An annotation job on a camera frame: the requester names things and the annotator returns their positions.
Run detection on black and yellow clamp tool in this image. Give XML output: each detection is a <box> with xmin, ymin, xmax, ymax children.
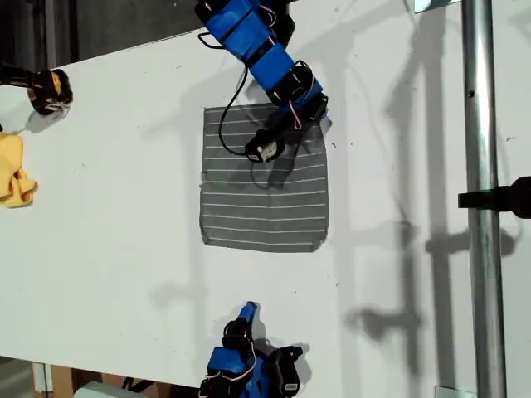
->
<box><xmin>0</xmin><ymin>61</ymin><xmax>74</xmax><ymax>118</ymax></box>

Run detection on white table leg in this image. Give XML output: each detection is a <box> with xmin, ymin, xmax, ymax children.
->
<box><xmin>32</xmin><ymin>361</ymin><xmax>54</xmax><ymax>394</ymax></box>

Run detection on steel post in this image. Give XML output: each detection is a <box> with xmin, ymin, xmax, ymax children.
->
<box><xmin>460</xmin><ymin>0</ymin><xmax>508</xmax><ymax>398</ymax></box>

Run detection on grey white-striped towel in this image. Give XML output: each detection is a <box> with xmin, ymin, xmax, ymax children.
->
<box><xmin>199</xmin><ymin>105</ymin><xmax>333</xmax><ymax>254</ymax></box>

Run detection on short black camera stalk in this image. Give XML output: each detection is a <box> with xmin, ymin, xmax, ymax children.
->
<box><xmin>269</xmin><ymin>343</ymin><xmax>310</xmax><ymax>366</ymax></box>
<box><xmin>265</xmin><ymin>110</ymin><xmax>300</xmax><ymax>142</ymax></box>

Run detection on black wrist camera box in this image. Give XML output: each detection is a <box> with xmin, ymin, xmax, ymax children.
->
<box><xmin>278</xmin><ymin>361</ymin><xmax>301</xmax><ymax>395</ymax></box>
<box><xmin>244</xmin><ymin>128</ymin><xmax>287</xmax><ymax>163</ymax></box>

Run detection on yellow cloth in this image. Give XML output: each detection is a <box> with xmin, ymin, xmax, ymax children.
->
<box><xmin>0</xmin><ymin>131</ymin><xmax>39</xmax><ymax>209</ymax></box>

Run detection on brown cardboard box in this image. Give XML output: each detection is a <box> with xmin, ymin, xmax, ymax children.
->
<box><xmin>51</xmin><ymin>365</ymin><xmax>200</xmax><ymax>398</ymax></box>

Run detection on black post clamp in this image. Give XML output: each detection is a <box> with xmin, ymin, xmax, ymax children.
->
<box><xmin>457</xmin><ymin>175</ymin><xmax>531</xmax><ymax>220</ymax></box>

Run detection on black camera cable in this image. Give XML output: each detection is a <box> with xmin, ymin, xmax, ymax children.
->
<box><xmin>197</xmin><ymin>32</ymin><xmax>255</xmax><ymax>158</ymax></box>

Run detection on white box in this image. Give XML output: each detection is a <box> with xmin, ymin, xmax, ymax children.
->
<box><xmin>73</xmin><ymin>381</ymin><xmax>144</xmax><ymax>398</ymax></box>

